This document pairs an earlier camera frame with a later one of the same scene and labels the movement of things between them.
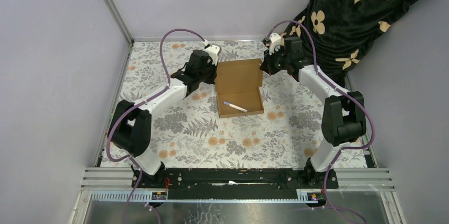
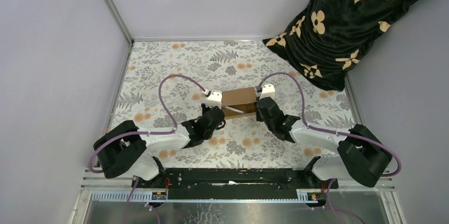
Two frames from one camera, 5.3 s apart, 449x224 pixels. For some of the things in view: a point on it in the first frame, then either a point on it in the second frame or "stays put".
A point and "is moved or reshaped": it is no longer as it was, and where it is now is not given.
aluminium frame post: x=111 y=6 stays put
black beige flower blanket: x=351 y=10 stays put
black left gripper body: x=207 y=75 to x=204 y=108
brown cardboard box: x=239 y=83 is moved or reshaped
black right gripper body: x=275 y=62 to x=259 y=118
